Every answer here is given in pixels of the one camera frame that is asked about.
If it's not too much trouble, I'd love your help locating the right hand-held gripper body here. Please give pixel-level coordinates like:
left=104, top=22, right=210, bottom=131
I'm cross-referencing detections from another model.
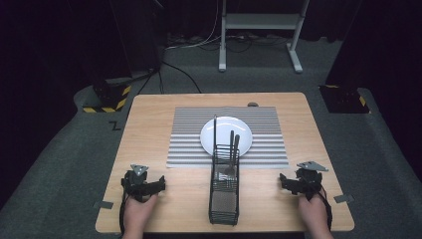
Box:
left=292, top=160, right=329, bottom=202

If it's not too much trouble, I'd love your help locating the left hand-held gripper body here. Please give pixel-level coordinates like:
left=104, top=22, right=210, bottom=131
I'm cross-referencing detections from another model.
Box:
left=120, top=163, right=151, bottom=203

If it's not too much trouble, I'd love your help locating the metal fork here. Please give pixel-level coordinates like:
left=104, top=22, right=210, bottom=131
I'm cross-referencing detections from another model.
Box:
left=225, top=129, right=235, bottom=176

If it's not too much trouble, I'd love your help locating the black wire cutlery caddy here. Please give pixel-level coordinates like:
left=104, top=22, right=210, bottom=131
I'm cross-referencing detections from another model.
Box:
left=208, top=143, right=241, bottom=226

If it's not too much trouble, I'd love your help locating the metal table knife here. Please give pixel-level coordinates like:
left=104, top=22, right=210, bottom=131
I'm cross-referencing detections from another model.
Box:
left=212, top=115, right=218, bottom=159

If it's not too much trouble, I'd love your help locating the person's left hand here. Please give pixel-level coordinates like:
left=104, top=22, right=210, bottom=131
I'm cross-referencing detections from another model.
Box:
left=122, top=193, right=159, bottom=235

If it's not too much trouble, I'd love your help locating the person's right hand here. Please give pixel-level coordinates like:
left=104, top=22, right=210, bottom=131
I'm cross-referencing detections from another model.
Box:
left=297, top=188, right=330, bottom=233

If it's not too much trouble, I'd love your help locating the grey tape piece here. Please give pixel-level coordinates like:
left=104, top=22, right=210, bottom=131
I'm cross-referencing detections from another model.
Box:
left=93, top=200, right=114, bottom=210
left=333, top=193, right=355, bottom=204

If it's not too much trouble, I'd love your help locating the grey striped placemat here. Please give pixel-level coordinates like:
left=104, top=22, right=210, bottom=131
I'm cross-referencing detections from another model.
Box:
left=165, top=106, right=290, bottom=169

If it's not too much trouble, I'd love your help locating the metal spoon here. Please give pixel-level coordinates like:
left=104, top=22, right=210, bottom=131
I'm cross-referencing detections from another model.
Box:
left=233, top=133, right=241, bottom=167

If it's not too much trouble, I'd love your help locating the white round plate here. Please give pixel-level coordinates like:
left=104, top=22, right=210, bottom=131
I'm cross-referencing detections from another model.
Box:
left=199, top=116, right=254, bottom=158

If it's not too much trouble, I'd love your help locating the black yellow striped base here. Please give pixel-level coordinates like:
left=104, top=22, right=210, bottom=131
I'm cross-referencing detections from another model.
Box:
left=82, top=77, right=132, bottom=115
left=318, top=84, right=371, bottom=115

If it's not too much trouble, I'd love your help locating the white metal stand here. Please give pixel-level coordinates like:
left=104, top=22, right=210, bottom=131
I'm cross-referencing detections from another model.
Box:
left=217, top=0, right=312, bottom=75

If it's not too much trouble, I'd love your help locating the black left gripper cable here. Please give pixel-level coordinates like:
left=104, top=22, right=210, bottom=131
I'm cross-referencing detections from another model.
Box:
left=118, top=178, right=129, bottom=236

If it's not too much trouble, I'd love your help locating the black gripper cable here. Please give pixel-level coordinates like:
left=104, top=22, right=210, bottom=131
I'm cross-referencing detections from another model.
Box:
left=118, top=178, right=129, bottom=236
left=317, top=187, right=333, bottom=232

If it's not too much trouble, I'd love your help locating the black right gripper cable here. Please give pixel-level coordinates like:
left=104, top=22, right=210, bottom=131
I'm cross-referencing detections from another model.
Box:
left=317, top=187, right=333, bottom=232

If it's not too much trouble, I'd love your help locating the black floor cable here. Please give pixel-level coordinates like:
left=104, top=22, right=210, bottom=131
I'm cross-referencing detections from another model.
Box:
left=161, top=60, right=203, bottom=95

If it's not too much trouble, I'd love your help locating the bundle of floor cables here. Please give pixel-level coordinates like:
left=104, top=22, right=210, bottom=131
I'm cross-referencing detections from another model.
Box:
left=167, top=32, right=291, bottom=54

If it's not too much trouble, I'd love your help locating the white floor cable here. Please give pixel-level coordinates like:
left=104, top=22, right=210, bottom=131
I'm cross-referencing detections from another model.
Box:
left=164, top=0, right=223, bottom=52

